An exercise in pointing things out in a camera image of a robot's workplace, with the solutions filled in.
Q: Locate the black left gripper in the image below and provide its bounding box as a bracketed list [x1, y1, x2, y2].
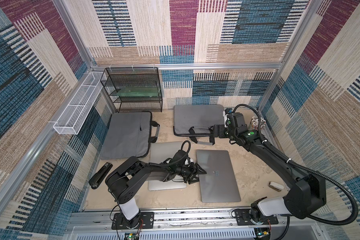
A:
[176, 163, 208, 186]

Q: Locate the grey zippered laptop bag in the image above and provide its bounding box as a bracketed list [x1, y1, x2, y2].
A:
[100, 111, 160, 160]

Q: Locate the white eraser block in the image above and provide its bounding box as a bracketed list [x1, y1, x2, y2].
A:
[268, 181, 285, 192]

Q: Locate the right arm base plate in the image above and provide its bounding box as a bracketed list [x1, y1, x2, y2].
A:
[231, 209, 279, 226]

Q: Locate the black stapler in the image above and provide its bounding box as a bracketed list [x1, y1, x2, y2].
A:
[89, 162, 113, 190]

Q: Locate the cup of coloured pencils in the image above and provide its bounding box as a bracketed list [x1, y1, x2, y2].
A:
[250, 116, 267, 130]

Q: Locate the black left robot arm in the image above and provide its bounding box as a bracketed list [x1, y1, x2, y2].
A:
[105, 141, 207, 230]

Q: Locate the black wire mesh shelf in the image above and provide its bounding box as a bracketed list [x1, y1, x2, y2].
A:
[101, 67, 163, 113]

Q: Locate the white slotted cable duct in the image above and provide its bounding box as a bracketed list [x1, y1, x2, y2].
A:
[76, 228, 256, 240]

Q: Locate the silver apple laptop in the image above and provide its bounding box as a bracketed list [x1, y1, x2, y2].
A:
[148, 142, 187, 191]

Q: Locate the dark grey laptop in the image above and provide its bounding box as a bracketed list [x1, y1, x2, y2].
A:
[196, 150, 241, 203]

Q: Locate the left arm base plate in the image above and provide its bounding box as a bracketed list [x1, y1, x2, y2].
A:
[111, 212, 155, 230]

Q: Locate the green mat on shelf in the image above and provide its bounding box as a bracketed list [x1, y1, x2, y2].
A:
[116, 87, 159, 97]

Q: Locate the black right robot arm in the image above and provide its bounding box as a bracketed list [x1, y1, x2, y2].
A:
[213, 105, 359, 226]

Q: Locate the white wire mesh basket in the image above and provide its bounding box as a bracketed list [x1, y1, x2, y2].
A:
[53, 72, 102, 135]

